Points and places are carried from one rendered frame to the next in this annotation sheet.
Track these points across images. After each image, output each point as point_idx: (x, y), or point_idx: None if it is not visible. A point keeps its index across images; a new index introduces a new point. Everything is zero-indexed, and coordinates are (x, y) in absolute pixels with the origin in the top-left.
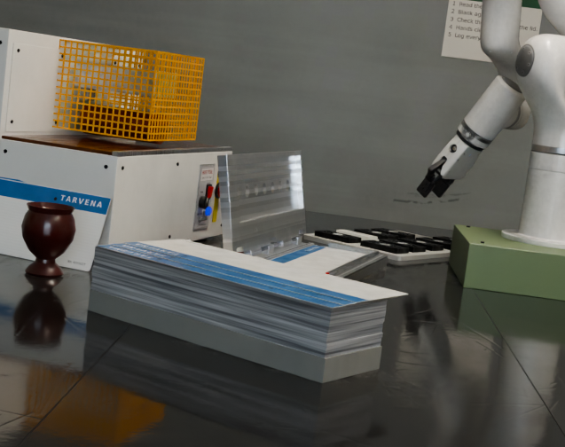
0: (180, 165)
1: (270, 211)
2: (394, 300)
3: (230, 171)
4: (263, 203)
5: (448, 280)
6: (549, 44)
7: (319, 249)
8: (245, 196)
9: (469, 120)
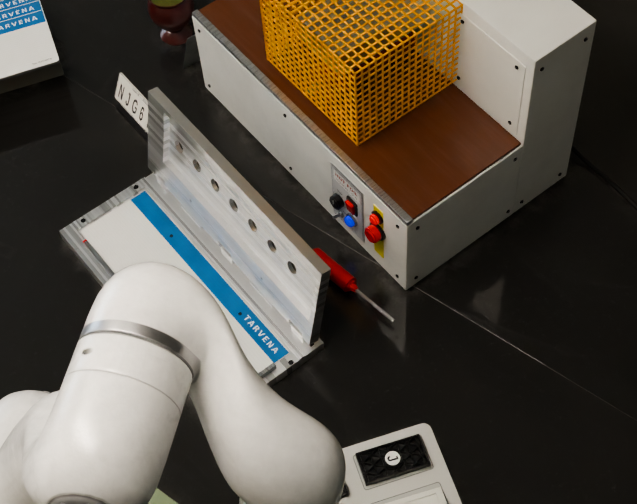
0: (291, 122)
1: (241, 234)
2: (34, 300)
3: (151, 108)
4: (228, 213)
5: None
6: None
7: (256, 341)
8: (192, 165)
9: None
